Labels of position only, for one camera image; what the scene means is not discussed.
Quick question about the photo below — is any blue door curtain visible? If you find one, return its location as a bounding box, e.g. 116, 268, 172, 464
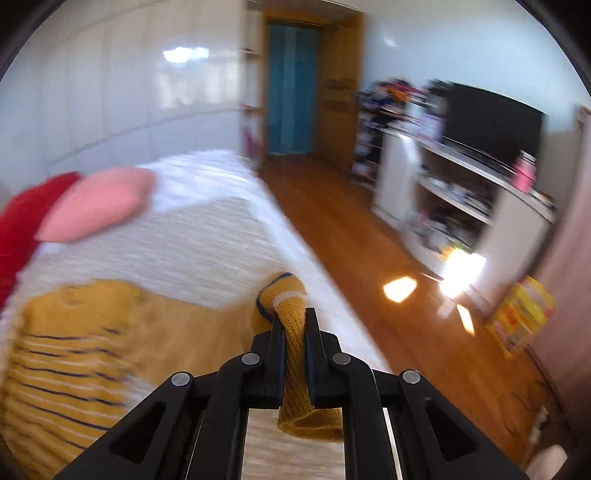
268, 23, 319, 155

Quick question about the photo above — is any red pillow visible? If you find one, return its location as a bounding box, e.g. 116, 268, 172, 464
0, 172, 84, 310

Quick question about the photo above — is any pink pillow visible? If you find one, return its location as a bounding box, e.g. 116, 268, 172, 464
36, 167, 155, 243

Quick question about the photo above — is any bed with white knit blanket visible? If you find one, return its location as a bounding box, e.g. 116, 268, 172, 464
0, 148, 393, 480

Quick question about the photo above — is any black television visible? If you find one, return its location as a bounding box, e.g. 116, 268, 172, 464
442, 83, 544, 160

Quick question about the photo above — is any pink bottle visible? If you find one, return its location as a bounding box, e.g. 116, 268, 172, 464
513, 150, 537, 192

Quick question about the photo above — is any cluttered storage rack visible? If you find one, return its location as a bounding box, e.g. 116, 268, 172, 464
352, 79, 446, 185

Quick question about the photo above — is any white television cabinet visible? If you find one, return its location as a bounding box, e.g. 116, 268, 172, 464
372, 124, 557, 319

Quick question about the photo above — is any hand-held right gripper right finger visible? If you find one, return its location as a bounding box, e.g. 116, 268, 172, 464
305, 308, 532, 480

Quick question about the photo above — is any white glossy wardrobe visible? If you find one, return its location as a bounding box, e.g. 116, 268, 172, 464
0, 0, 266, 195

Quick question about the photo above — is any yellow printed box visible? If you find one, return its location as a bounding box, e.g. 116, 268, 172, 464
485, 276, 556, 360

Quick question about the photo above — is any wooden door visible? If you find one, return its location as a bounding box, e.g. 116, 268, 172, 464
315, 14, 365, 174

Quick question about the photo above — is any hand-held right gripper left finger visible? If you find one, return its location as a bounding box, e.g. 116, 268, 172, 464
53, 315, 287, 480

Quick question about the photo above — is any yellow striped knit sweater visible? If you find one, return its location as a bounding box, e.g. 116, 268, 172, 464
0, 272, 345, 450

